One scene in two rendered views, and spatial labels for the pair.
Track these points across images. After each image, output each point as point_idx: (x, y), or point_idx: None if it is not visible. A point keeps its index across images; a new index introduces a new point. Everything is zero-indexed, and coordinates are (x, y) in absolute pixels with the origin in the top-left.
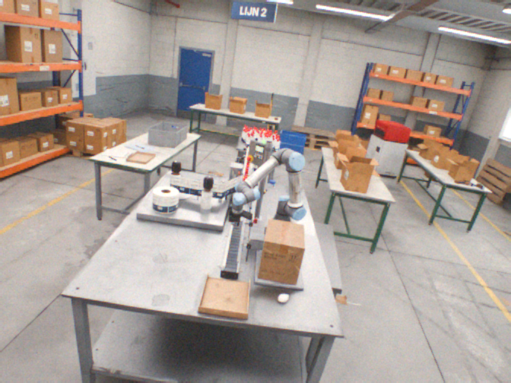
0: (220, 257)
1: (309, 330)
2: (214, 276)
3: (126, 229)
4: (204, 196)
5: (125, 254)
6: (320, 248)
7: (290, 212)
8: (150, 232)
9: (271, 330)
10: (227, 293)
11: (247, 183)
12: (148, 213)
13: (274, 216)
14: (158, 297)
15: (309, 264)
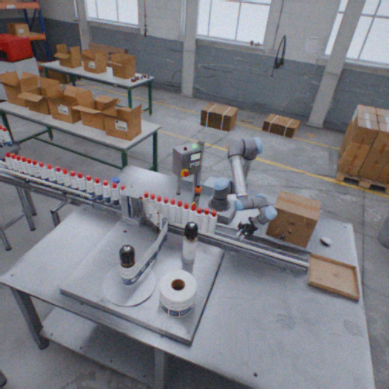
0: (275, 268)
1: (353, 239)
2: (305, 278)
3: (224, 359)
4: (194, 246)
5: (285, 360)
6: (249, 197)
7: None
8: (230, 328)
9: None
10: (328, 274)
11: (247, 195)
12: (194, 323)
13: (218, 205)
14: (350, 329)
15: None
